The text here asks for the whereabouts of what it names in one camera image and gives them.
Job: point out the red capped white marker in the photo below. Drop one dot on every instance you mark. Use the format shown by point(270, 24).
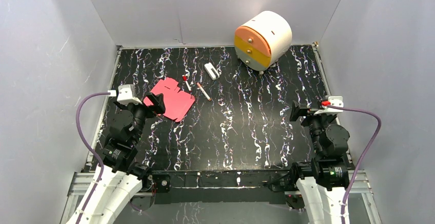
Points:
point(185, 79)

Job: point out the white rectangular clip block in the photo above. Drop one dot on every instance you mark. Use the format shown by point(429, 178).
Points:
point(212, 71)

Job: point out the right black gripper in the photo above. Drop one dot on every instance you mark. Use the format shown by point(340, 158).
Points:
point(296, 110)

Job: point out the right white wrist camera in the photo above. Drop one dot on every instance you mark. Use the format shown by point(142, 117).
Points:
point(331, 105)

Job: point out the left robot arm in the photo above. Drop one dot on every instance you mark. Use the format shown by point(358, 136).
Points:
point(117, 177)

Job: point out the orange capped white marker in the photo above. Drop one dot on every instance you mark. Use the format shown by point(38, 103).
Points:
point(199, 86)

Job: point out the round white drawer cabinet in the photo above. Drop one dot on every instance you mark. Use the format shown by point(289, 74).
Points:
point(262, 40)

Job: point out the aluminium frame rail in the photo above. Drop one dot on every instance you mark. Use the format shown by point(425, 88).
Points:
point(361, 190)

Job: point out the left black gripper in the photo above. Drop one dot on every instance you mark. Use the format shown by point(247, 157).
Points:
point(151, 105)

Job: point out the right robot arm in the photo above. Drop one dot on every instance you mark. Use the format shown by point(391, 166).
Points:
point(324, 180)

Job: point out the pink paper box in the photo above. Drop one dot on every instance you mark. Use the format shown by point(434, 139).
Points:
point(176, 101)

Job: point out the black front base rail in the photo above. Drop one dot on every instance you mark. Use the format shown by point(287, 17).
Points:
point(272, 186)

